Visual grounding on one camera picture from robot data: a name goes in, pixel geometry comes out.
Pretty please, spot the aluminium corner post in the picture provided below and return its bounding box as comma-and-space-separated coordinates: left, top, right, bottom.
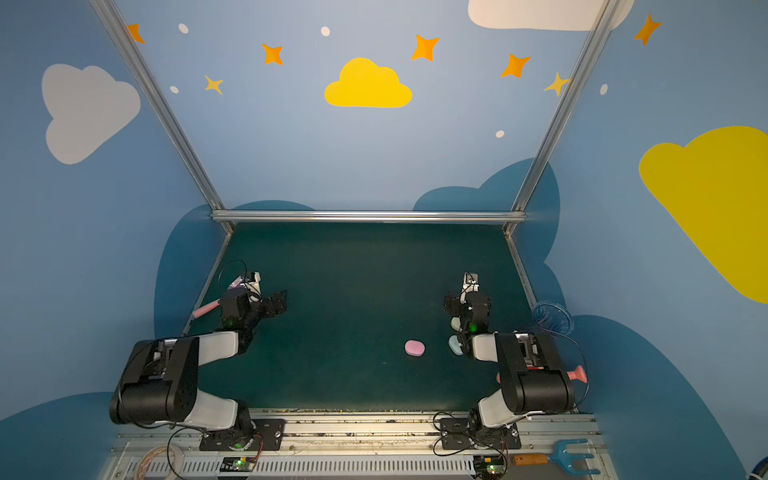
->
89, 0, 226, 213
503, 0, 623, 240

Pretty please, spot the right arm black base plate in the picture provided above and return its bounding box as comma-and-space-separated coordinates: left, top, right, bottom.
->
436, 417, 522, 451

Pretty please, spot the aluminium right corner post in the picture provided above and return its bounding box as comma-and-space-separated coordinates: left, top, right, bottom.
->
503, 0, 623, 240

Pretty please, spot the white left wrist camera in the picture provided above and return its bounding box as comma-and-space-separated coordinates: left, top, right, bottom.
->
242, 272, 261, 299

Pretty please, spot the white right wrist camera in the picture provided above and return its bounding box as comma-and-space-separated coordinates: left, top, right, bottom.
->
461, 272, 479, 294

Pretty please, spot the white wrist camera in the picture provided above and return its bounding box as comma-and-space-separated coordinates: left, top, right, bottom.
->
242, 272, 261, 299
461, 272, 479, 294

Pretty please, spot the pink toy watering can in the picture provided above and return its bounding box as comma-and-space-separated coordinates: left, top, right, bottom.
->
496, 364, 589, 385

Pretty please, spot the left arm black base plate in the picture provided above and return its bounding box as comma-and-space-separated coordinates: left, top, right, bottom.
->
199, 418, 286, 453

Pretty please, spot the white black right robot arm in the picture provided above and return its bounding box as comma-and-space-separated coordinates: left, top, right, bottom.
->
444, 291, 576, 431

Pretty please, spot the green controller circuit board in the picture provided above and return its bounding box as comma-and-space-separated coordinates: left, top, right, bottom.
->
219, 457, 258, 475
472, 455, 508, 480

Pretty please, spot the blue toy garden fork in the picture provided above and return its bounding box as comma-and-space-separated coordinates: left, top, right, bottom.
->
511, 439, 601, 476

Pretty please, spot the aluminium right side rail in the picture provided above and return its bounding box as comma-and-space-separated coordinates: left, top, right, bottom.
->
505, 232, 580, 415

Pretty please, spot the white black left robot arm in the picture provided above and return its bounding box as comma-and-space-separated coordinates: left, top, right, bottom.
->
109, 286, 287, 451

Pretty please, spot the aluminium left side rail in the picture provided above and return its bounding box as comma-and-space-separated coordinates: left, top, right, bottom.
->
154, 219, 226, 338

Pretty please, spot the aluminium back frame rail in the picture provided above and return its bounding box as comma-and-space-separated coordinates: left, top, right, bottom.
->
212, 210, 526, 224

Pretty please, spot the light blue earbud charging case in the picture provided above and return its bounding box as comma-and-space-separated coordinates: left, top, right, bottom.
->
448, 335, 463, 356

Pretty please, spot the aluminium left corner post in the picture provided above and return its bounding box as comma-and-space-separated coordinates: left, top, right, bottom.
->
89, 0, 226, 213

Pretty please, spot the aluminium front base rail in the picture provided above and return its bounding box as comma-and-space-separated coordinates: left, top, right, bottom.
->
98, 409, 618, 479

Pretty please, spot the purple pink toy scoop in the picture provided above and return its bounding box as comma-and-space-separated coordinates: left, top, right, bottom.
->
191, 276, 243, 319

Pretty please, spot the purple earbud charging case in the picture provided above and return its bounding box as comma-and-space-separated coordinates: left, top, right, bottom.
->
404, 340, 426, 357

